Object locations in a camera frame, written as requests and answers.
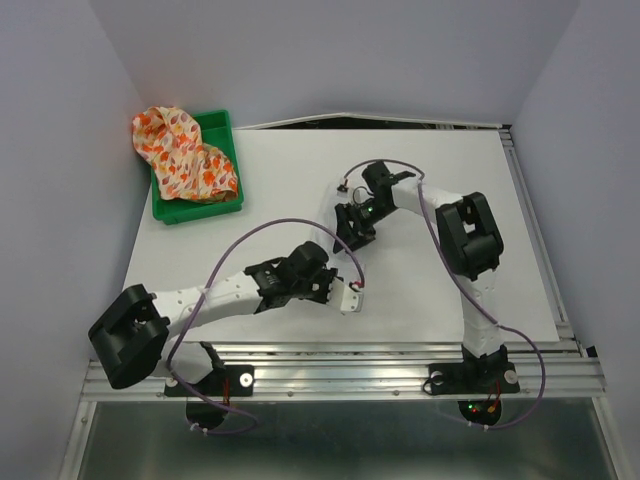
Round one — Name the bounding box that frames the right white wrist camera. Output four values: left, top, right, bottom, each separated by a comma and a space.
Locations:
336, 180, 371, 205

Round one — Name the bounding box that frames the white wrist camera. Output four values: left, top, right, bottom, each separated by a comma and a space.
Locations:
336, 180, 371, 205
338, 281, 364, 314

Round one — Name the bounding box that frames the aluminium right side rail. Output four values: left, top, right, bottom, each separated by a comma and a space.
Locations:
498, 125, 598, 359

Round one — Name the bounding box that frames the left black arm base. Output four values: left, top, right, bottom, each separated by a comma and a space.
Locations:
164, 364, 259, 436

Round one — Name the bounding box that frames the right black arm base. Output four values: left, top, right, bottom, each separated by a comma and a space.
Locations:
422, 361, 520, 427

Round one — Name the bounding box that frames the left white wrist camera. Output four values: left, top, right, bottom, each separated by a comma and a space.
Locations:
338, 281, 364, 314

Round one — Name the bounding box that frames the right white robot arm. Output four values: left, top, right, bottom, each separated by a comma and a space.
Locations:
331, 159, 504, 390

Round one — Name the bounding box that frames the green plastic bin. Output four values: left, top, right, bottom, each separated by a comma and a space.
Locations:
150, 110, 244, 225

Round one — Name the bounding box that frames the orange floral skirt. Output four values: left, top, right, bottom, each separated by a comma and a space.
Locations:
131, 106, 239, 204

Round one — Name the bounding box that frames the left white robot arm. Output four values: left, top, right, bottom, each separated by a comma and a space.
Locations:
88, 241, 342, 394

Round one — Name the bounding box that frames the aluminium front rail frame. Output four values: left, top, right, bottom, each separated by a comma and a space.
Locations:
60, 333, 634, 479

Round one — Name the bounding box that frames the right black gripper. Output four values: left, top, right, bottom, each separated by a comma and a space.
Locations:
332, 196, 395, 253

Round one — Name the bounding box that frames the white skirt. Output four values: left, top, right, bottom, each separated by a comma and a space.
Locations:
309, 176, 366, 290

